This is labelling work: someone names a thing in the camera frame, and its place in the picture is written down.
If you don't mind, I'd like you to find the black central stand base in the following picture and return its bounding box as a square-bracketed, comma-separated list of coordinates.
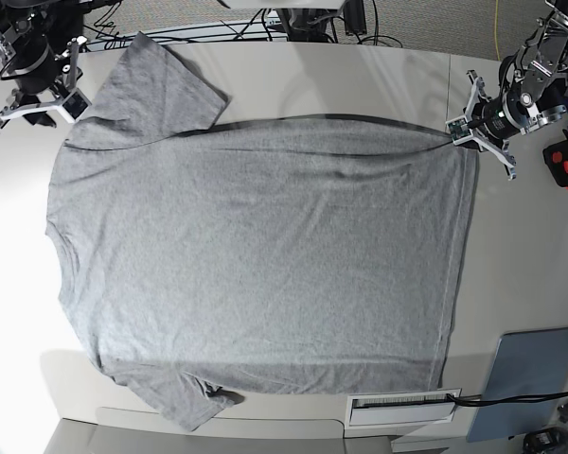
[260, 1, 367, 44]

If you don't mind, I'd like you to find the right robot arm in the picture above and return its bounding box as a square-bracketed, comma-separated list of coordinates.
[0, 1, 120, 130]

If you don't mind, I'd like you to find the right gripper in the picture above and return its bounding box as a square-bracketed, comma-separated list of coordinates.
[0, 46, 91, 124]

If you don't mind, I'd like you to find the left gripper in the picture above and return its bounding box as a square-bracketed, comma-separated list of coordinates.
[446, 92, 530, 141]

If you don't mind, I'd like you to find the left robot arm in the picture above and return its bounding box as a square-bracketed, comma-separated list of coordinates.
[0, 1, 568, 151]

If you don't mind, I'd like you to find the grey T-shirt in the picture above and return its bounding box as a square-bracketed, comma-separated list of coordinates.
[46, 34, 479, 431]

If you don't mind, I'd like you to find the black cable on table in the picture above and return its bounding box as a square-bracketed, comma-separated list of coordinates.
[447, 390, 568, 409]

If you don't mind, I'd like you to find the yellow cable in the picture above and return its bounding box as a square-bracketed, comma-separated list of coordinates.
[490, 0, 502, 61]

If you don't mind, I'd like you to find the blue grey tablet board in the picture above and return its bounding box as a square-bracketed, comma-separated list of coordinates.
[466, 327, 568, 443]

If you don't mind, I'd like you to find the white table cable grommet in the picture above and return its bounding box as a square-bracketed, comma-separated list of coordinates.
[344, 389, 461, 429]

